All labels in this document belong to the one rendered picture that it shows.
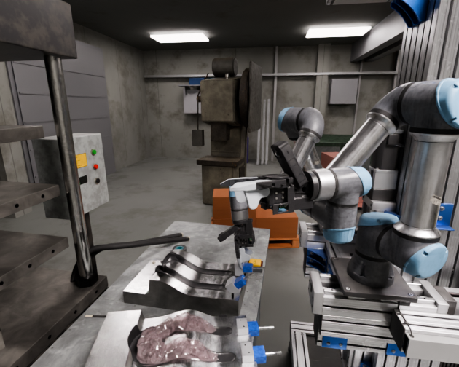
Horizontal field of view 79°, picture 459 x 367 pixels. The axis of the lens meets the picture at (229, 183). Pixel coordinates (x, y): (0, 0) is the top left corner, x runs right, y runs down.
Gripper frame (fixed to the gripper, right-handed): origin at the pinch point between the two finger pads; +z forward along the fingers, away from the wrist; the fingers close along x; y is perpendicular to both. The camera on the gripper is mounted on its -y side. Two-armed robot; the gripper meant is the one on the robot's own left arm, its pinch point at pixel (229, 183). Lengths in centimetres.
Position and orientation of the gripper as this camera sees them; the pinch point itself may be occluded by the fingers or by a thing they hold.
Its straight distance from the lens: 61.2
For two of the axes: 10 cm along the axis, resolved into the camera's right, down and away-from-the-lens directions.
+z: -9.6, 0.8, -2.8
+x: -2.9, -1.2, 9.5
